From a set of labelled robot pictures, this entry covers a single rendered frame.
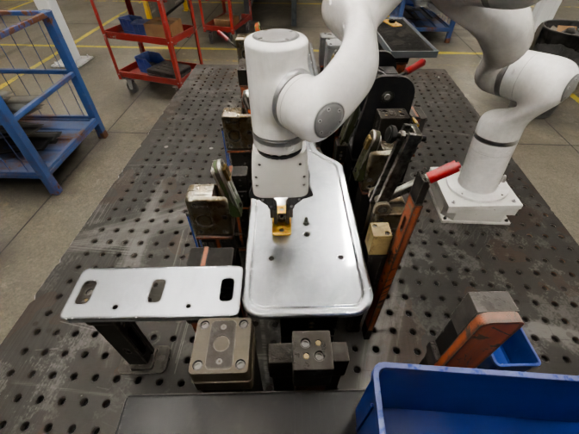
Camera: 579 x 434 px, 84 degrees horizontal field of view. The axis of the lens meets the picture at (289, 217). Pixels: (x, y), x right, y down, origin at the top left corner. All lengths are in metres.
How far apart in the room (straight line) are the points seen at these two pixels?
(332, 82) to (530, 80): 0.70
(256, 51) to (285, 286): 0.36
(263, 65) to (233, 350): 0.37
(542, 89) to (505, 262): 0.49
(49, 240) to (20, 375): 1.49
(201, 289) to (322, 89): 0.38
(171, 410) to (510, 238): 1.08
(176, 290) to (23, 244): 1.96
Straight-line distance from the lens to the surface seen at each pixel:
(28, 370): 1.02
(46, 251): 2.37
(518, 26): 0.87
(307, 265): 0.59
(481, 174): 1.17
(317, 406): 0.46
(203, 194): 0.68
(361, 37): 0.44
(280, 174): 0.54
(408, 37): 1.23
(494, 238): 1.22
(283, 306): 0.55
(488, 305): 0.37
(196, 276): 0.60
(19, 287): 2.27
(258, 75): 0.45
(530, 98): 1.04
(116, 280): 0.65
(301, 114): 0.40
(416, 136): 0.55
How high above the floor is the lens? 1.48
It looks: 45 degrees down
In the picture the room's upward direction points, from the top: straight up
